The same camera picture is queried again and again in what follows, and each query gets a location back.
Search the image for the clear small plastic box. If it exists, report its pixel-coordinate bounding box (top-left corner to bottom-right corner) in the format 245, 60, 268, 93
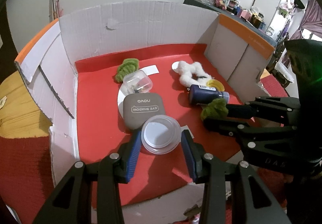
123, 70, 153, 94

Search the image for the cardboard box with red bottom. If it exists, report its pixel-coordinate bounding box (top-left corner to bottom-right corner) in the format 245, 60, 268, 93
14, 0, 276, 224

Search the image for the green scrunchie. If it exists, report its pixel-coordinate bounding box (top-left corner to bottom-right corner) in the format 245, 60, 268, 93
200, 99, 228, 120
115, 58, 139, 83

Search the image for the grey eye shadow case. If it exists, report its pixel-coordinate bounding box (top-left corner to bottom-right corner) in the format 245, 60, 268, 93
123, 92, 165, 130

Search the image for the dark blue bottle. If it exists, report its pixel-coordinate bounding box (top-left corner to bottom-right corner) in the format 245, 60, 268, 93
189, 84, 230, 105

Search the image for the small tag on table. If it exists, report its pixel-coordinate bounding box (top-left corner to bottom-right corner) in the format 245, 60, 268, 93
0, 96, 7, 109

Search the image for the black clothed side table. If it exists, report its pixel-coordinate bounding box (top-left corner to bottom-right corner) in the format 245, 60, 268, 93
183, 0, 277, 48

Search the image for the yellow bottle cap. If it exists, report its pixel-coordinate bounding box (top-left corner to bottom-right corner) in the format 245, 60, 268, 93
206, 79, 225, 91

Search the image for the white refrigerator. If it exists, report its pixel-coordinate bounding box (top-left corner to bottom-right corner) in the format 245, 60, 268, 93
252, 0, 294, 38

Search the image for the clear round jar lid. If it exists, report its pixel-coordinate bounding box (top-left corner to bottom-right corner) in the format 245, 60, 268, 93
141, 115, 182, 155

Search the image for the white fluffy star hair clip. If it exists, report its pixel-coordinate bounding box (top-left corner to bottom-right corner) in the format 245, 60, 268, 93
177, 61, 212, 88

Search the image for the red knitted table cloth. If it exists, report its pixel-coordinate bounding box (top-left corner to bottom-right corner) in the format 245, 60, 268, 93
0, 72, 290, 224

